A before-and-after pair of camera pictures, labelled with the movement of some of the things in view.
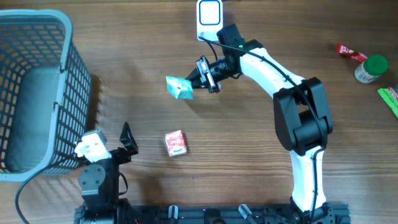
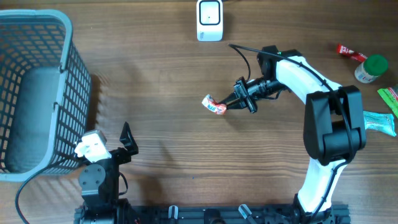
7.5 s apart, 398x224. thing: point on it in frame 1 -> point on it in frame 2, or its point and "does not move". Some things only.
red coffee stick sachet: (354, 55) does not move
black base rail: (143, 214) does not move
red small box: (175, 143) -> (210, 103)
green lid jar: (373, 66) does not move
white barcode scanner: (209, 18) does not move
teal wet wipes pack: (180, 88) -> (382, 122)
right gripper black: (201, 75) -> (240, 88)
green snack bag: (390, 98) does not move
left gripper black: (125, 156) does not move
